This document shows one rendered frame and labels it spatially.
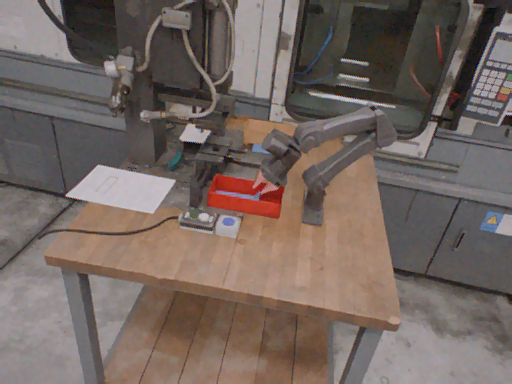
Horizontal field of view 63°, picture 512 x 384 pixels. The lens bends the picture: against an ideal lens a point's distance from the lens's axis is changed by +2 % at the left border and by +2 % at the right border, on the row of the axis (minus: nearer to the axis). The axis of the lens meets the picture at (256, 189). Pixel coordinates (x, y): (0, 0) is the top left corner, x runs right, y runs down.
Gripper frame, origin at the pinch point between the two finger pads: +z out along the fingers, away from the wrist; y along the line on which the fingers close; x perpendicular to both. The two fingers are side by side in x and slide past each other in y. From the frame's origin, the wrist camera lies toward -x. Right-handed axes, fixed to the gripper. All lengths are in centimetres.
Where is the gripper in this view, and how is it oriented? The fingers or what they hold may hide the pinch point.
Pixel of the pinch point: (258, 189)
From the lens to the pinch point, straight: 138.6
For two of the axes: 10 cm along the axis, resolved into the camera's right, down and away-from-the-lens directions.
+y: -7.9, -5.7, -2.3
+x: -1.4, 5.3, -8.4
